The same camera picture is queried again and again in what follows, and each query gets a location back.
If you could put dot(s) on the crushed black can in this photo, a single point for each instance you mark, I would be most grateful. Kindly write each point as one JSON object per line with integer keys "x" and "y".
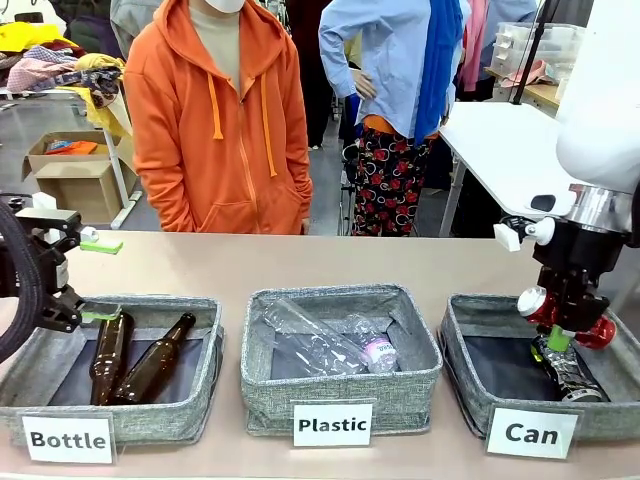
{"x": 570, "y": 375}

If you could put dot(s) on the white Bottle label card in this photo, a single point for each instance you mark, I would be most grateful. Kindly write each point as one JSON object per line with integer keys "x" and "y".
{"x": 67, "y": 440}

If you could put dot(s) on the orange cloth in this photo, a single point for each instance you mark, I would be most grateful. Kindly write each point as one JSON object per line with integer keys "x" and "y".
{"x": 75, "y": 147}

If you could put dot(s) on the grey fabric basket Bottle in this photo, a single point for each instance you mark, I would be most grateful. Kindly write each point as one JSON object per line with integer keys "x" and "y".
{"x": 125, "y": 422}

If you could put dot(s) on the crushed red can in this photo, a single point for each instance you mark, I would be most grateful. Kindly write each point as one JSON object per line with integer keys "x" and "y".
{"x": 602, "y": 332}

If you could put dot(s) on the brown glass bottle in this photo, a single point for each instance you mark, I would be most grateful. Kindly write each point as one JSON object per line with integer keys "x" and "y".
{"x": 107, "y": 360}
{"x": 150, "y": 365}

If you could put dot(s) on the clear plastic storage boxes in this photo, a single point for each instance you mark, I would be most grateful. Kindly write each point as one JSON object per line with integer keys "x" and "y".
{"x": 545, "y": 45}

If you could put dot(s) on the white Can label card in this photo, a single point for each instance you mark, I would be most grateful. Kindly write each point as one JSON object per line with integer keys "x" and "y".
{"x": 530, "y": 432}

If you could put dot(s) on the white face mask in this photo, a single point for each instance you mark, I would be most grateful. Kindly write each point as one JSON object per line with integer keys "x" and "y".
{"x": 225, "y": 3}

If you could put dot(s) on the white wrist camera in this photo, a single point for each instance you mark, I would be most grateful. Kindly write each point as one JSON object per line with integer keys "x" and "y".
{"x": 520, "y": 232}
{"x": 47, "y": 215}

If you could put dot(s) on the black pole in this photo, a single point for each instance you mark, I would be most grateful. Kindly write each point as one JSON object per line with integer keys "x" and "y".
{"x": 532, "y": 55}

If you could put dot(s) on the blue scarf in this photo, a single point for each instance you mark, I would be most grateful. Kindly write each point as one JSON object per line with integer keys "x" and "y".
{"x": 437, "y": 65}

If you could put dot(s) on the pile of colourful clothes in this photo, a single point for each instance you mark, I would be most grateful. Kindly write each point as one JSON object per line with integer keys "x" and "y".
{"x": 50, "y": 65}

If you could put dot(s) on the light blue shirt mannequin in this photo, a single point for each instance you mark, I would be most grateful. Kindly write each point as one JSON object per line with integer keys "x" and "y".
{"x": 390, "y": 65}

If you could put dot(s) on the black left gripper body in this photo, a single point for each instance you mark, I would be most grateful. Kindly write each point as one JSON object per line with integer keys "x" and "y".
{"x": 52, "y": 272}

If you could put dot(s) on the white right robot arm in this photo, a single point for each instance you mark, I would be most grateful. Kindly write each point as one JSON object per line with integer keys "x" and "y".
{"x": 600, "y": 125}

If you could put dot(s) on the large clear plastic bottle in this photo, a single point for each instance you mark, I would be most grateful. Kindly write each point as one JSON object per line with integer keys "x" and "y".
{"x": 305, "y": 332}

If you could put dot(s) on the small pink-label plastic bottle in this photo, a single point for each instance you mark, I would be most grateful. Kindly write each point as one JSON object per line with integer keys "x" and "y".
{"x": 377, "y": 350}

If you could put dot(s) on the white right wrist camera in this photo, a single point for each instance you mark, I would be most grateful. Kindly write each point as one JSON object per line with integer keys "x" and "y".
{"x": 520, "y": 232}

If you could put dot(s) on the black red floral skirt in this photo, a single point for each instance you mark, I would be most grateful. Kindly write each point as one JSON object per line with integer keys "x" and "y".
{"x": 387, "y": 185}

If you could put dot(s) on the white side table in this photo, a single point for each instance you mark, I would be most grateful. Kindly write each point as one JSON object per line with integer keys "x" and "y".
{"x": 500, "y": 140}

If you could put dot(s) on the grey fabric basket Plastic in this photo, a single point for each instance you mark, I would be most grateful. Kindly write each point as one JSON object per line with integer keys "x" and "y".
{"x": 340, "y": 400}

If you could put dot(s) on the mannequin hand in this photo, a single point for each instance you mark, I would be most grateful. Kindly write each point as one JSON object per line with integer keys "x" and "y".
{"x": 366, "y": 86}

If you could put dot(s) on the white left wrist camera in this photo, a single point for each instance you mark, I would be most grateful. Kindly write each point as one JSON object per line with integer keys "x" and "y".
{"x": 47, "y": 215}

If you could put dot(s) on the person in orange hoodie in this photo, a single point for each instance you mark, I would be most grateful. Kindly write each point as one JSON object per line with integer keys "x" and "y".
{"x": 200, "y": 150}

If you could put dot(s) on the pink garment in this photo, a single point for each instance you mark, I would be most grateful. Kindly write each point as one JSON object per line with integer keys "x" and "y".
{"x": 475, "y": 45}

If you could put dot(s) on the cardboard box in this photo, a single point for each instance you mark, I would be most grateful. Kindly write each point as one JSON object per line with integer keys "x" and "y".
{"x": 80, "y": 185}

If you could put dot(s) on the green-padded left gripper finger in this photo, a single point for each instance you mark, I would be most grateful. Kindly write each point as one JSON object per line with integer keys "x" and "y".
{"x": 100, "y": 246}
{"x": 100, "y": 312}

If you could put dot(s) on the grey fabric basket Can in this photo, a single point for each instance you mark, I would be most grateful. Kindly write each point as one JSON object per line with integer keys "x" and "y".
{"x": 600, "y": 415}

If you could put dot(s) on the white Plastic label card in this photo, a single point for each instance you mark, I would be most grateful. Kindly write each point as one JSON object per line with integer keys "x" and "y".
{"x": 332, "y": 425}

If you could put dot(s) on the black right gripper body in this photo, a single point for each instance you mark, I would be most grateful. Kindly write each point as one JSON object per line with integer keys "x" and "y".
{"x": 575, "y": 250}

